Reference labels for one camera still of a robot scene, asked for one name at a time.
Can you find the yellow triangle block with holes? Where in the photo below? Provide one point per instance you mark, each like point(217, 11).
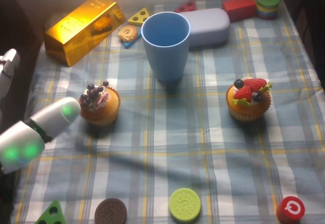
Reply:
point(139, 17)

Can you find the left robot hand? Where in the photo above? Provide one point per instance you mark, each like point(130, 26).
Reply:
point(50, 118)

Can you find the red triangle block with holes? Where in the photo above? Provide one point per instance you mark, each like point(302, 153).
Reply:
point(186, 6)

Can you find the gold bar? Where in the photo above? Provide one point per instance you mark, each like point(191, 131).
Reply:
point(76, 28)

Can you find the blue plaid tablecloth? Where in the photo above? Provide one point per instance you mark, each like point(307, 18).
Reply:
point(177, 137)

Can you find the red cylinder with white symbol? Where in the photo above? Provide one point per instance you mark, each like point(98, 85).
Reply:
point(289, 210)

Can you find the green sandwich cookie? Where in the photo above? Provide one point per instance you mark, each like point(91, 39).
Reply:
point(184, 205)

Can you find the red rectangular block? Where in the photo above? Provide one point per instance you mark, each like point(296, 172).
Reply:
point(238, 8)

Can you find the blue triangle block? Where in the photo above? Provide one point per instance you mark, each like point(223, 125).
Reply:
point(128, 44)

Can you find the strawberry topped cupcake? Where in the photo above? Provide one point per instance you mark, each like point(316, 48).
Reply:
point(247, 104)

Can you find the brown sandwich cookie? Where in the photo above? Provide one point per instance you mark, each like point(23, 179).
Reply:
point(110, 211)

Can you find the green triangle block with holes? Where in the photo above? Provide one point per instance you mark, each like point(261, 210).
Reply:
point(48, 217)

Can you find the lilac glasses case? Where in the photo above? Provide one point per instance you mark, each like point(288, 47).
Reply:
point(208, 28)

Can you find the dark berry topped cupcake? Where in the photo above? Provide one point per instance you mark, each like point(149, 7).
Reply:
point(104, 109)

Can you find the blue plastic cup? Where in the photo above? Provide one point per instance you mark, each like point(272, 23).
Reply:
point(166, 56)

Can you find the swirl butter cookie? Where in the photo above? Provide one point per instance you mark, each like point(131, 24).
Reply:
point(127, 33)

